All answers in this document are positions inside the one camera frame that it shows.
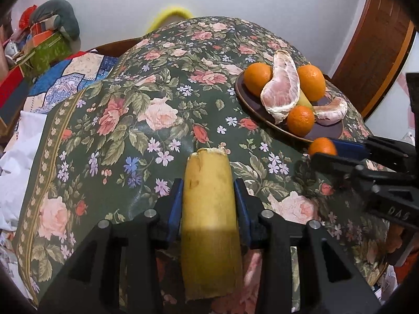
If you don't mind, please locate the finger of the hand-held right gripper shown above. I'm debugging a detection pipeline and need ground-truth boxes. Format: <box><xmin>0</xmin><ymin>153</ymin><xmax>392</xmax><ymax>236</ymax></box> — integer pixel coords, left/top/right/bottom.
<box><xmin>309</xmin><ymin>153</ymin><xmax>419</xmax><ymax>197</ymax></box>
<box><xmin>330</xmin><ymin>136</ymin><xmax>419</xmax><ymax>172</ymax></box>

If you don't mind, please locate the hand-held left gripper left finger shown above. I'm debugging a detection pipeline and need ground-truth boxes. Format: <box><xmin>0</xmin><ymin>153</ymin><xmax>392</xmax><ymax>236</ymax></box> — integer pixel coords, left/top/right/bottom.
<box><xmin>39</xmin><ymin>178</ymin><xmax>183</xmax><ymax>314</ymax></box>

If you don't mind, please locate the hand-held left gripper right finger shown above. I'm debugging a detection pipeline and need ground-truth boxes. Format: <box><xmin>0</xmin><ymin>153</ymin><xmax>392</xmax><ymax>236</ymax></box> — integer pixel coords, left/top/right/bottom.
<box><xmin>233</xmin><ymin>178</ymin><xmax>382</xmax><ymax>314</ymax></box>

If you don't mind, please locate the small tangerine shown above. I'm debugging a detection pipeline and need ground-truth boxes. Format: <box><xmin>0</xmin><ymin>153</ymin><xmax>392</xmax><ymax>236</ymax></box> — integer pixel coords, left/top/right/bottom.
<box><xmin>287</xmin><ymin>105</ymin><xmax>316</xmax><ymax>137</ymax></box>
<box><xmin>308</xmin><ymin>137</ymin><xmax>338</xmax><ymax>158</ymax></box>

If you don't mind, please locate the dark brown plate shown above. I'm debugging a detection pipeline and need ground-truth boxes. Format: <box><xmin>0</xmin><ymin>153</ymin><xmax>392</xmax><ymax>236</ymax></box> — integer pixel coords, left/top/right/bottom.
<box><xmin>235</xmin><ymin>70</ymin><xmax>349</xmax><ymax>144</ymax></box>

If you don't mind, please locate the yellow banana piece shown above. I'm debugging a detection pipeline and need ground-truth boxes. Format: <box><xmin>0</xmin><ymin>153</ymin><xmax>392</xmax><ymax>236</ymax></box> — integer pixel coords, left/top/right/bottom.
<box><xmin>181</xmin><ymin>147</ymin><xmax>244</xmax><ymax>303</ymax></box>

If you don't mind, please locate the small peeled pomelo segment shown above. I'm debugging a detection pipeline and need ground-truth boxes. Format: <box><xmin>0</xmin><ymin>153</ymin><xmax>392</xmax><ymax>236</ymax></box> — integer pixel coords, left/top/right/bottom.
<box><xmin>314</xmin><ymin>96</ymin><xmax>348</xmax><ymax>126</ymax></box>

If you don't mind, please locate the large orange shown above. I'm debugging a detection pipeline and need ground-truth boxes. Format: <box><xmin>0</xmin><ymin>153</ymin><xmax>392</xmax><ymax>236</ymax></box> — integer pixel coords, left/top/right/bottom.
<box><xmin>297</xmin><ymin>64</ymin><xmax>327</xmax><ymax>102</ymax></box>
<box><xmin>244</xmin><ymin>62</ymin><xmax>274</xmax><ymax>97</ymax></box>

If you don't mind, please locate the large peeled pomelo segment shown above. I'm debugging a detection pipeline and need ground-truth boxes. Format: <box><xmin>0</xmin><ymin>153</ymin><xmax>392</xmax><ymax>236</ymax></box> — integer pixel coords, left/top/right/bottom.
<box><xmin>260</xmin><ymin>50</ymin><xmax>301</xmax><ymax>125</ymax></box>

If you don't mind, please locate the brown wooden door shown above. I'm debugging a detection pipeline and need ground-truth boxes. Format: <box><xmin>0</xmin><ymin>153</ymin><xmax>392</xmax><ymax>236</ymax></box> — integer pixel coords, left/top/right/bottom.
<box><xmin>330</xmin><ymin>0</ymin><xmax>416</xmax><ymax>118</ymax></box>

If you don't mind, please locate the floral green tablecloth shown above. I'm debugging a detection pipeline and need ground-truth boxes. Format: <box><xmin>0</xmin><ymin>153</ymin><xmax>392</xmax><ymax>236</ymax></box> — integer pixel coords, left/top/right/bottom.
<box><xmin>11</xmin><ymin>16</ymin><xmax>398</xmax><ymax>314</ymax></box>

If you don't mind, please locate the white cloth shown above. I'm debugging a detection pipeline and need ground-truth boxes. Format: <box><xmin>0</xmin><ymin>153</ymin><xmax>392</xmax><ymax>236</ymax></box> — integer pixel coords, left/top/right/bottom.
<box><xmin>0</xmin><ymin>109</ymin><xmax>48</xmax><ymax>233</ymax></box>

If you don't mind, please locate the blue patchwork quilt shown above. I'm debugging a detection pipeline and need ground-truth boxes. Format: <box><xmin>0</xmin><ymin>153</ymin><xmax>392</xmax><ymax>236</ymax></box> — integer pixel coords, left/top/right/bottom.
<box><xmin>20</xmin><ymin>51</ymin><xmax>118</xmax><ymax>115</ymax></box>

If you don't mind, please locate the yellow curved chair back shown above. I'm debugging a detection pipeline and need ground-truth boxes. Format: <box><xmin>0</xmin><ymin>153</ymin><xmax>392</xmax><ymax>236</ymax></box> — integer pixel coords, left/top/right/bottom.
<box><xmin>146</xmin><ymin>5</ymin><xmax>194</xmax><ymax>33</ymax></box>

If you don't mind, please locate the green cardboard box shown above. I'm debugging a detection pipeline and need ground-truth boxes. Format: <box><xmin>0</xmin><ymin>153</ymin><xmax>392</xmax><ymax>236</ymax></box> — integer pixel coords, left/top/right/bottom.
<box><xmin>20</xmin><ymin>33</ymin><xmax>73</xmax><ymax>76</ymax></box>

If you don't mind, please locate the orange box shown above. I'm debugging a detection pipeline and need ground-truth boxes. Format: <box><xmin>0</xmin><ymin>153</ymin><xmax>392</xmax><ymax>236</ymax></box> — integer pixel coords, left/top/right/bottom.
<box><xmin>31</xmin><ymin>30</ymin><xmax>54</xmax><ymax>44</ymax></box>

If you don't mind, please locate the red plastic bag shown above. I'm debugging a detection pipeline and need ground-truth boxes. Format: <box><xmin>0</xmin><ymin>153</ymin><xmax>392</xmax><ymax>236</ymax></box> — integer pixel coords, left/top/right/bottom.
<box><xmin>19</xmin><ymin>5</ymin><xmax>38</xmax><ymax>27</ymax></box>

